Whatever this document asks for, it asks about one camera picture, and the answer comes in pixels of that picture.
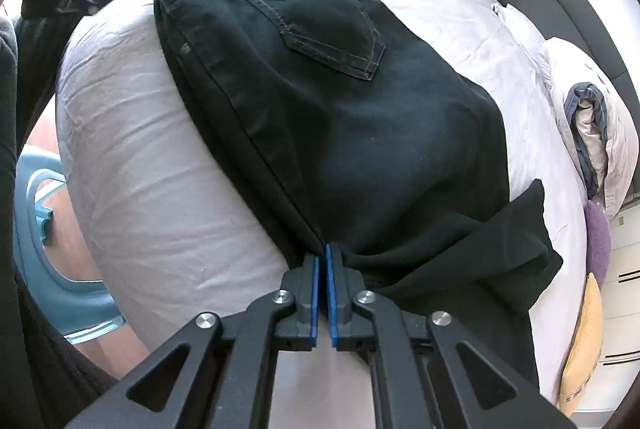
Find purple cushion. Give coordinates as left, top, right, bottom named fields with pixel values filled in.
left=584, top=199, right=613, bottom=285

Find white pillow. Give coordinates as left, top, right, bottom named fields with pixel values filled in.
left=492, top=1, right=548, bottom=60

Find black denim pants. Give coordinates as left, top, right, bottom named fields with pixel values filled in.
left=152, top=0, right=564, bottom=405

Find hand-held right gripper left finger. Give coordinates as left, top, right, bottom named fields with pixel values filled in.
left=65, top=255, right=320, bottom=429

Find dark grey padded headboard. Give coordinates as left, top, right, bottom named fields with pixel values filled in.
left=405, top=0, right=640, bottom=110

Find white bed sheet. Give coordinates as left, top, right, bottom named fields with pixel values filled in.
left=54, top=0, right=588, bottom=429

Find folded white and grey duvet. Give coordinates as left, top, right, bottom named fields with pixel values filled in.
left=537, top=38, right=640, bottom=217

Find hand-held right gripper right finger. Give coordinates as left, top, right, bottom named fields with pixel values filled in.
left=326, top=243, right=576, bottom=429

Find light blue plastic stool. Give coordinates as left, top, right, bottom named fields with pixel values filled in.
left=12, top=169, right=126, bottom=345

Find yellow cushion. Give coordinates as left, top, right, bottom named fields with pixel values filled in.
left=557, top=273, right=606, bottom=410

